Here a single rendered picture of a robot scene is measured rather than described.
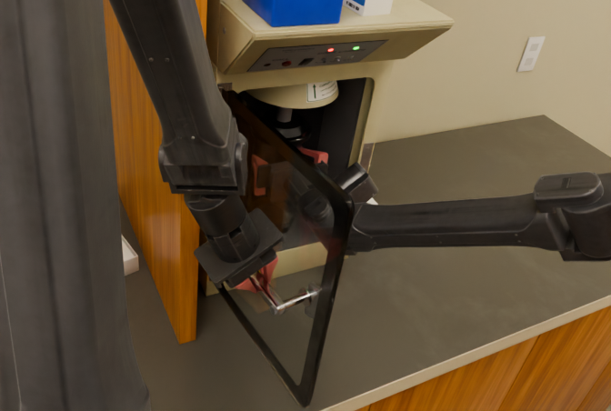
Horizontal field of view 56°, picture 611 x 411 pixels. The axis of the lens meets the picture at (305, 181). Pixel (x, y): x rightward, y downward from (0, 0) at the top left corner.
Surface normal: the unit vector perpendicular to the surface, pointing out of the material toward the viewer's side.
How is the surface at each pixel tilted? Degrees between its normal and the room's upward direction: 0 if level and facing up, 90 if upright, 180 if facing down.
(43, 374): 71
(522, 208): 48
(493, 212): 40
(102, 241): 81
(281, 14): 90
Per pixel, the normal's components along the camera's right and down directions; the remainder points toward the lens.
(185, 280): 0.46, 0.56
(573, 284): 0.13, -0.81
